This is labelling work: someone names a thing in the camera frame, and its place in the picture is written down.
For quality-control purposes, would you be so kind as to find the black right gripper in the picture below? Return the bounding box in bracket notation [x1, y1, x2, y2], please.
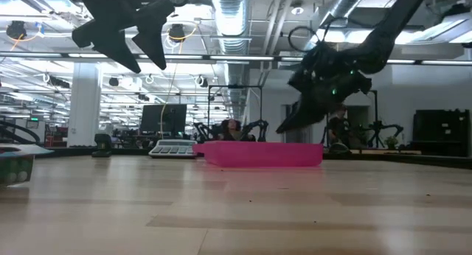
[275, 41, 373, 135]

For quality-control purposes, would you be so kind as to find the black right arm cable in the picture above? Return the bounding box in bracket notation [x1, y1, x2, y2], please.
[287, 15, 350, 53]

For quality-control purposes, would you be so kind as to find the green and white container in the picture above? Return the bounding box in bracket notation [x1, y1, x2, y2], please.
[0, 143, 55, 188]

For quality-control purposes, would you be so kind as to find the black computer monitor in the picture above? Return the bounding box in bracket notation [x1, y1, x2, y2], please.
[139, 103, 188, 133]

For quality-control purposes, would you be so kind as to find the silver ventilation duct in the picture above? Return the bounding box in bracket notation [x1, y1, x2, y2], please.
[210, 0, 255, 119]

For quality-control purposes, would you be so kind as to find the grey desk calculator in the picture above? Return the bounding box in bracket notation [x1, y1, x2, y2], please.
[147, 139, 198, 160]

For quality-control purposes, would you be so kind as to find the pink plastic pencil case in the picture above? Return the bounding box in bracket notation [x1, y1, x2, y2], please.
[192, 140, 325, 169]

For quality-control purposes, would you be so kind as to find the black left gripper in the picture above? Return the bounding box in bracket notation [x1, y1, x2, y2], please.
[69, 0, 176, 74]

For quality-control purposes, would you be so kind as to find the white column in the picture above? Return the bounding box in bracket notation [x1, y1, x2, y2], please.
[66, 62, 102, 148]

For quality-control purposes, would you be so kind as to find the black ceiling camera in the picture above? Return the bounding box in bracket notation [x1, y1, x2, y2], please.
[5, 20, 28, 41]
[167, 23, 187, 43]

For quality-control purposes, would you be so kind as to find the person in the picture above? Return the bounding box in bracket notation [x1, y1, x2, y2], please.
[327, 105, 352, 147]
[220, 118, 256, 142]

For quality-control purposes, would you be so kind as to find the black cabinet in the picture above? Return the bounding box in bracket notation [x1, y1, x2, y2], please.
[412, 108, 472, 158]

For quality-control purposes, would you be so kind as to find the black table frame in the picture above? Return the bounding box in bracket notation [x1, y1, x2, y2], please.
[35, 146, 472, 170]

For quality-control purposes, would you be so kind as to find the black cable bundle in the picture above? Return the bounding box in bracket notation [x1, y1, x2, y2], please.
[0, 117, 46, 145]

